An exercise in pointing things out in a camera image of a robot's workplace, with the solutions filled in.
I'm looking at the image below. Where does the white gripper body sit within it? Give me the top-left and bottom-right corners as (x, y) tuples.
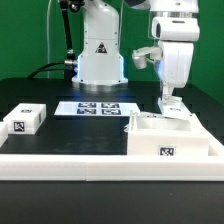
(151, 17), (200, 88)

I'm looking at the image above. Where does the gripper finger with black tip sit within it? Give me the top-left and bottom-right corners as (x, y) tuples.
(170, 96), (182, 104)
(162, 86), (174, 102)

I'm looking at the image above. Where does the white cabinet door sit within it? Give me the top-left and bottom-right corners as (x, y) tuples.
(158, 99), (191, 120)

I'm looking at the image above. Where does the white cabinet body box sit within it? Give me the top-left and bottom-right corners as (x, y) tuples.
(127, 113), (209, 157)

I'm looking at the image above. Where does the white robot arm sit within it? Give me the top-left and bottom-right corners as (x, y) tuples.
(72, 0), (200, 102)

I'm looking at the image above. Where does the white cabinet top block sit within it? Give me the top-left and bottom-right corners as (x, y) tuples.
(3, 103), (46, 135)

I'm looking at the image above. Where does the white base marker plate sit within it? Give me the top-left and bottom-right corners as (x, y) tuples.
(55, 101), (140, 117)

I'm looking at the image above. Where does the white U-shaped fence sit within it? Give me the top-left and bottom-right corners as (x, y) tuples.
(0, 121), (224, 182)

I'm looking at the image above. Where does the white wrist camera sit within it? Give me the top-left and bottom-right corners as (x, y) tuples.
(132, 46), (162, 69)

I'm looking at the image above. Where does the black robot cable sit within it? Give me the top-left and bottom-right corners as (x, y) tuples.
(27, 0), (85, 80)

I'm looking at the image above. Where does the grey thin cable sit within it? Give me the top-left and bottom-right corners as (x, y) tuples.
(45, 0), (54, 80)

